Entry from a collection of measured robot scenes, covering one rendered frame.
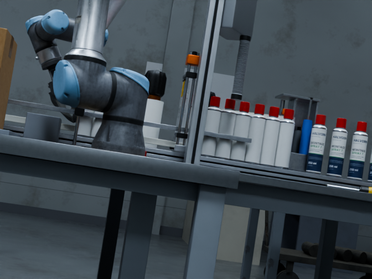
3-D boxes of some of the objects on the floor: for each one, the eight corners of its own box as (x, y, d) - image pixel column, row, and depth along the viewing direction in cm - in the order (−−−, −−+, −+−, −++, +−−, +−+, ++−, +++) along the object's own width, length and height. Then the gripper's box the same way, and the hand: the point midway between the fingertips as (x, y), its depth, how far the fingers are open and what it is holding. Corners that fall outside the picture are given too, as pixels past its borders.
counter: (228, 244, 948) (236, 194, 952) (260, 265, 744) (269, 201, 748) (181, 238, 941) (189, 187, 945) (200, 257, 738) (210, 192, 742)
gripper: (65, 60, 235) (87, 118, 235) (39, 69, 234) (62, 128, 234) (63, 56, 226) (87, 117, 227) (37, 65, 225) (61, 127, 226)
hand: (73, 118), depth 228 cm, fingers closed, pressing on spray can
